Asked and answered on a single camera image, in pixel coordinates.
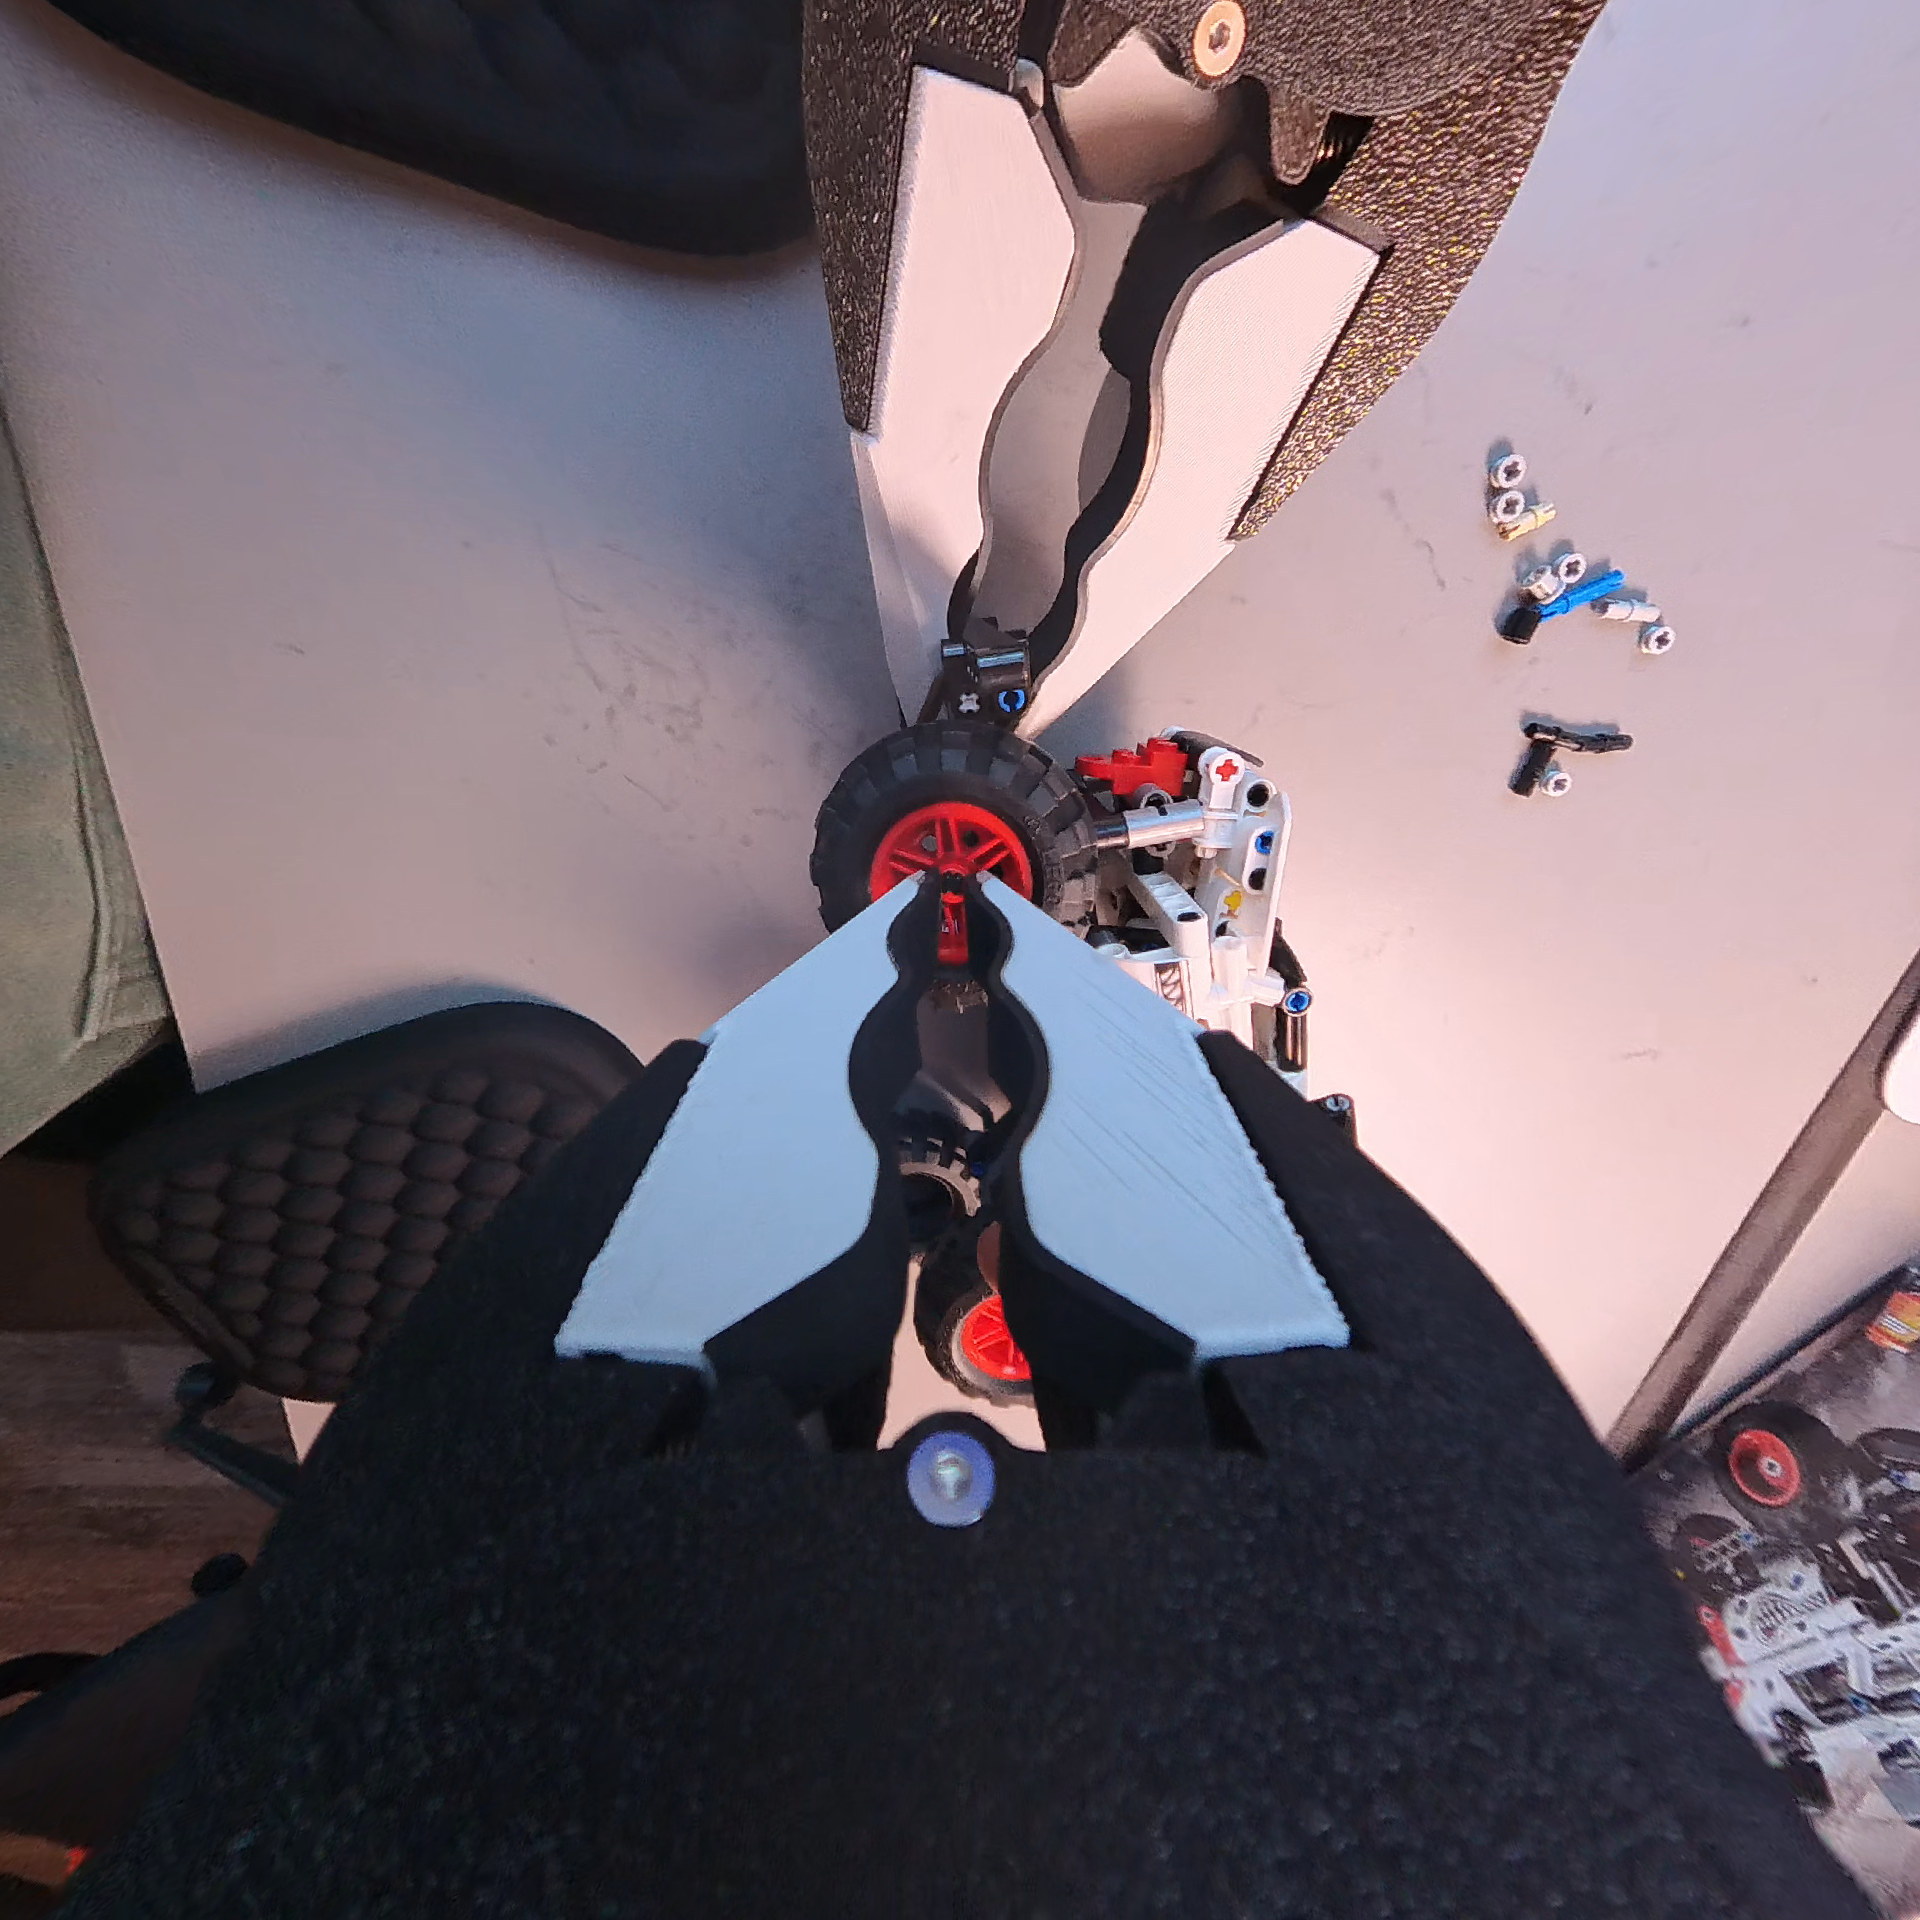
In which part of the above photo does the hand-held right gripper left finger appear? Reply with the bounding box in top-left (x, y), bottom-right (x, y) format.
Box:
top-left (556, 888), bottom-right (943, 1383)

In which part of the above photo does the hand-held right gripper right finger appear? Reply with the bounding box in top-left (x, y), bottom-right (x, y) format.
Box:
top-left (968, 889), bottom-right (1357, 1368)

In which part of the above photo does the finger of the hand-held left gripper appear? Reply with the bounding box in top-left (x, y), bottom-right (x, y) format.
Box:
top-left (850, 66), bottom-right (1081, 723)
top-left (1030, 210), bottom-right (1391, 732)

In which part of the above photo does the black toy tire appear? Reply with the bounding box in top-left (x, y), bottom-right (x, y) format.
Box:
top-left (910, 1177), bottom-right (1040, 1406)
top-left (812, 715), bottom-right (1128, 943)

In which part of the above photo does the red toy wheel hub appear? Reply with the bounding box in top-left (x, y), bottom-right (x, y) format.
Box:
top-left (956, 1297), bottom-right (1037, 1394)
top-left (869, 802), bottom-right (1040, 922)

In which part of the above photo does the white toy brick truck model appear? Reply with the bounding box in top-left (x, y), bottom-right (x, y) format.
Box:
top-left (896, 616), bottom-right (1357, 1412)

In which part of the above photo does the toy truck set box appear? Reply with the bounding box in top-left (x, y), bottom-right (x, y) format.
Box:
top-left (1631, 1263), bottom-right (1920, 1838)

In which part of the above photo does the cluster of small toy pins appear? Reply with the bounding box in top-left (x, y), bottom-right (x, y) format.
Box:
top-left (1482, 441), bottom-right (1682, 658)

